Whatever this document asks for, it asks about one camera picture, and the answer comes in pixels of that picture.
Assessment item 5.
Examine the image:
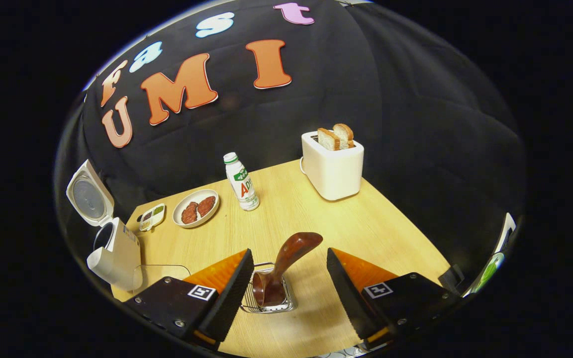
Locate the white drink bottle green cap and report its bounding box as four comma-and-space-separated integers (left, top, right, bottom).
223, 152, 260, 211

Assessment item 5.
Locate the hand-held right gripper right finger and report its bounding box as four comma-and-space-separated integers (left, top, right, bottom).
326, 247, 466, 349

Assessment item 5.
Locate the metal wire chopstick holder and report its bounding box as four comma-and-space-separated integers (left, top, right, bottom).
240, 262, 297, 314

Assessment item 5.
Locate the white green board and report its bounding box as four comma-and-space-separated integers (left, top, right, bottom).
466, 213, 517, 295

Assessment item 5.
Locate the brown wooden spoon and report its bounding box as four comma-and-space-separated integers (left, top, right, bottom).
252, 232, 324, 307

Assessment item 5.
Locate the white round plate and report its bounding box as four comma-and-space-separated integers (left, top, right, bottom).
173, 189, 220, 229

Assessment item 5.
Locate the white toaster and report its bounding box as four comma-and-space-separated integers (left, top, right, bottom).
300, 130, 365, 201

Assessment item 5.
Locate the clear rice container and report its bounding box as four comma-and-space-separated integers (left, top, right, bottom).
135, 264, 191, 295

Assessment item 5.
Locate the white divided bean dish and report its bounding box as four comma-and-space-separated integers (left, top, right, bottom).
137, 203, 166, 232

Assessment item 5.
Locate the white rice cooker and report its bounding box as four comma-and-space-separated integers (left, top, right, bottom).
66, 159, 143, 291

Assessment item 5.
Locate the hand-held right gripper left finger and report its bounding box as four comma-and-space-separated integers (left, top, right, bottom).
125, 249, 255, 349

